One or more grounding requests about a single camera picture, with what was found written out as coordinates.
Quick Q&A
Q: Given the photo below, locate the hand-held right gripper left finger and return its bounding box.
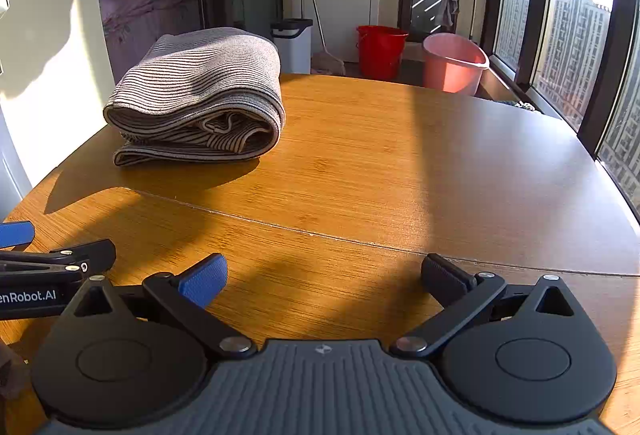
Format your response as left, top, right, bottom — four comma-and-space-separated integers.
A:
62, 252, 258, 361

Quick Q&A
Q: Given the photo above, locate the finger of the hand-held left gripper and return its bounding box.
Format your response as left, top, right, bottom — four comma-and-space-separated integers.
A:
0, 222, 36, 248
0, 238, 117, 287

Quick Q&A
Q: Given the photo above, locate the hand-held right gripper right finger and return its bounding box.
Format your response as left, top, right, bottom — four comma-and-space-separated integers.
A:
390, 253, 589, 360

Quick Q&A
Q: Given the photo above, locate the grey striped garment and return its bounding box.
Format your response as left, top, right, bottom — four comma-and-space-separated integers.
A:
103, 28, 286, 167

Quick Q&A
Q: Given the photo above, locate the green knit cloth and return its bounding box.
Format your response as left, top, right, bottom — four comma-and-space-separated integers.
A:
496, 99, 545, 114

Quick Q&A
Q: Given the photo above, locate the pink plastic tub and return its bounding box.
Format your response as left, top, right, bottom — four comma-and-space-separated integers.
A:
422, 33, 490, 95

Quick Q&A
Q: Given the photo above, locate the red plastic bucket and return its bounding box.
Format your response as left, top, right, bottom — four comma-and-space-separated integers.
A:
356, 25, 410, 81

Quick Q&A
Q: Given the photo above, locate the bed with pink bedding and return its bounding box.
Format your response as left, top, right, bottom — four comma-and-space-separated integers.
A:
98, 0, 202, 72

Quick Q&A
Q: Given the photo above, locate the white trash bin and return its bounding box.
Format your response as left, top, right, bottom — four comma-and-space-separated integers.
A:
270, 18, 314, 75

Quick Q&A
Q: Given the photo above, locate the broom with long handle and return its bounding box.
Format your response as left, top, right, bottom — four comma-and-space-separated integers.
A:
299, 0, 347, 77

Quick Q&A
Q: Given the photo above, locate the grey cloth on door handle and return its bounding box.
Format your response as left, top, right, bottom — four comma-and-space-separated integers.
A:
434, 0, 462, 31

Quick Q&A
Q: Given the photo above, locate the black balcony window frame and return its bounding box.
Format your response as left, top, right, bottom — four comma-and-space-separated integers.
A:
482, 0, 640, 196

